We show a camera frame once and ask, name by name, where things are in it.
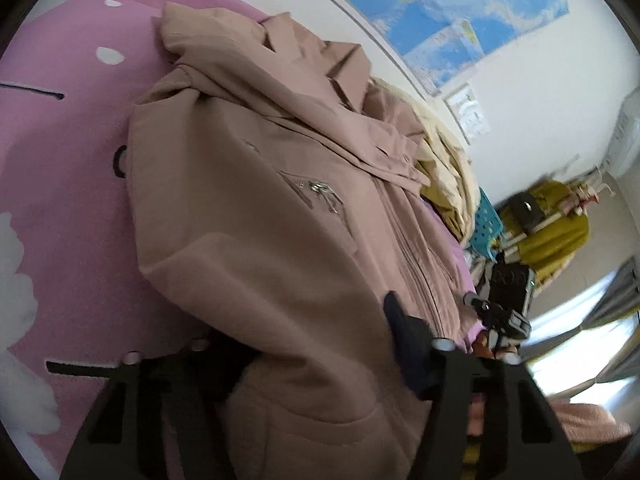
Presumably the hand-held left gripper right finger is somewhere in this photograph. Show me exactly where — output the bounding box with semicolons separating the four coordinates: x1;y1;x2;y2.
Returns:
382;291;583;480

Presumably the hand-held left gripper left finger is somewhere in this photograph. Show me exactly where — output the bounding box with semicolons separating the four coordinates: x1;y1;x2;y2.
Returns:
47;337;262;480

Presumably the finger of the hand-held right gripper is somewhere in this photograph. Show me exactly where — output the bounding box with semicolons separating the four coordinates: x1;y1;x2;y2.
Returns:
480;306;532;352
462;292;495;315

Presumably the pink jacket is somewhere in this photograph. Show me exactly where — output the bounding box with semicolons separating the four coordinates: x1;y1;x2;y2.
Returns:
125;1;476;480

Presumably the yellow hanging garment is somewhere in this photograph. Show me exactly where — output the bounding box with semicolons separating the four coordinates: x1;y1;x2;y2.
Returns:
500;180;591;282

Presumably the blue plastic basket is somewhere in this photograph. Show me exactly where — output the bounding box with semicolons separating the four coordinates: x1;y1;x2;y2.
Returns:
470;187;504;257

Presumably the black handbag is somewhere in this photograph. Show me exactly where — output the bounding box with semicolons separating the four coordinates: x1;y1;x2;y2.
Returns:
510;192;544;222

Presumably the grey curtain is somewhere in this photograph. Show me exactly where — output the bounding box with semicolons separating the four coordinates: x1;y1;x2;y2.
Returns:
580;260;640;327

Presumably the mustard brown garment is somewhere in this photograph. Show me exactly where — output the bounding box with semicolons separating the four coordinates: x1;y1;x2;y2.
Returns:
417;157;467;241

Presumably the pink fuzzy cloth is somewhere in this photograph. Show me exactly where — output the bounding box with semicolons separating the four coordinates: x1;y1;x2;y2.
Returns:
470;400;632;447

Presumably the cream garment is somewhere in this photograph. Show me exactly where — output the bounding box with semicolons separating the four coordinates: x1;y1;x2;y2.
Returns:
370;76;481;252

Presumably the white air conditioner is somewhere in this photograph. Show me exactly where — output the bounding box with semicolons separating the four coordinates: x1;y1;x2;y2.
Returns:
602;102;640;179

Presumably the pink daisy print bedsheet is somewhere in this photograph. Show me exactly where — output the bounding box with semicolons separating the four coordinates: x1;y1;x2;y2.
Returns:
0;0;481;478

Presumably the small white wall paper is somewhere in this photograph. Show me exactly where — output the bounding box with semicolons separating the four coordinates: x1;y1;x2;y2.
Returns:
445;84;490;145

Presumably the colourful wall map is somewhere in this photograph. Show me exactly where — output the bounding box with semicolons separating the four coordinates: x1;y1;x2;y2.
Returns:
295;0;571;97

